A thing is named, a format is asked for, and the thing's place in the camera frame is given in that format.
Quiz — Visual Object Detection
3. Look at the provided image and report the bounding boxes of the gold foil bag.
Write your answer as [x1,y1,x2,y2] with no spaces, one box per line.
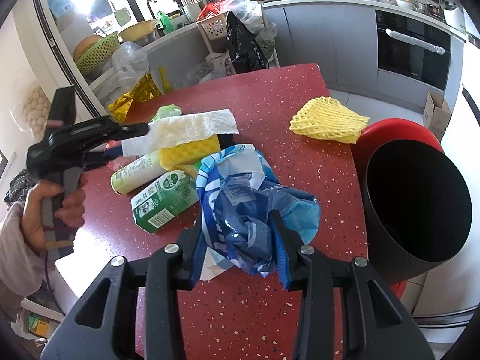
[107,73,161,124]

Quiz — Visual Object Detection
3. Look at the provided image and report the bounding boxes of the cardboard box on floor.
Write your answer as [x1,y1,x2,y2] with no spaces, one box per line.
[422,91,452,141]

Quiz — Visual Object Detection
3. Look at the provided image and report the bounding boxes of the green plastic basket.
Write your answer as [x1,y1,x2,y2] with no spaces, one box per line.
[76,32,120,75]

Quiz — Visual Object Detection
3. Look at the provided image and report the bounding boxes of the black trash bin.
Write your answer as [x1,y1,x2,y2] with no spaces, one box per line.
[362,140,473,284]

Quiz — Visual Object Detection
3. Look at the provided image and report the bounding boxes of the clear plastic bag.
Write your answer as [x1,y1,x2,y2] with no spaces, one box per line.
[112,41,150,86]

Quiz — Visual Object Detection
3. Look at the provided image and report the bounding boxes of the green snack wrapper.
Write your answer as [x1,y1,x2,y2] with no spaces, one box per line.
[151,104,182,122]

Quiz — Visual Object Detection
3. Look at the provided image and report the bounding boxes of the grey lower cabinets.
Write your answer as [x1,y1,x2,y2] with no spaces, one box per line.
[262,0,465,112]

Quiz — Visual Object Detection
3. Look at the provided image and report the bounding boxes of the yellow sponge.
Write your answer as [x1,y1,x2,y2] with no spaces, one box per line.
[160,134,221,171]

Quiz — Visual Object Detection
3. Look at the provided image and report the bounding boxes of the yellow foam fruit net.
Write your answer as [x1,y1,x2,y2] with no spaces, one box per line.
[289,97,369,144]

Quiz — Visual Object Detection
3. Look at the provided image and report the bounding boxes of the white paper towel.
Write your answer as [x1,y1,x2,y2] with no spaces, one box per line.
[121,109,239,157]

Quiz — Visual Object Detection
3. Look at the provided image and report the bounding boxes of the white blue carton box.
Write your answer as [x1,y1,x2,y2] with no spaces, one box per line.
[200,247,235,281]

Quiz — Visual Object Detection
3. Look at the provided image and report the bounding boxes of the pale green drink bottle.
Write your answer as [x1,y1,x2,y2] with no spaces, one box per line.
[111,150,166,195]

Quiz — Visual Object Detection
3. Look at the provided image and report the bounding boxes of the pink red wrapper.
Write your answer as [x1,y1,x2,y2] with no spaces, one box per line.
[105,141,131,172]

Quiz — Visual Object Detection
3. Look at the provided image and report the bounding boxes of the black built-in oven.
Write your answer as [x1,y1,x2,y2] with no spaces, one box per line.
[376,10,452,90]

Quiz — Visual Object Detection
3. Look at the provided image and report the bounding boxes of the red plastic basket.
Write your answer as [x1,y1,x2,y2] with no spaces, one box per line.
[196,0,230,22]

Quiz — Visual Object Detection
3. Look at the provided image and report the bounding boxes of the person's left forearm sleeve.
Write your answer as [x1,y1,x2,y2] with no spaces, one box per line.
[1,203,45,300]

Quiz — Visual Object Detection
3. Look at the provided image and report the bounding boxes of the black plastic bag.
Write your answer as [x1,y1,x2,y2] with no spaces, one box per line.
[226,11,269,74]

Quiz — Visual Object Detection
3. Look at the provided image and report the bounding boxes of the green Dettol cleaner bottle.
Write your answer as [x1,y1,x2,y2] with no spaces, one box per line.
[131,170,199,233]

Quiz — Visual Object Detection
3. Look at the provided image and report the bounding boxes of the blue plastic bag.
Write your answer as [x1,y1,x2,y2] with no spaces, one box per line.
[196,144,320,277]

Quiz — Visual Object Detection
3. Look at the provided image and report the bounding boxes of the beige plastic basket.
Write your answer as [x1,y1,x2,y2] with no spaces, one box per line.
[196,13,227,54]

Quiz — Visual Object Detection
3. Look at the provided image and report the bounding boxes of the person's left hand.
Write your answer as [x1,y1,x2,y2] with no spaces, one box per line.
[20,173,88,255]

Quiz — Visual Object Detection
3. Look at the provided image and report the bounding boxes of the red round stool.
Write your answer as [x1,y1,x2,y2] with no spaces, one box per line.
[352,118,445,297]

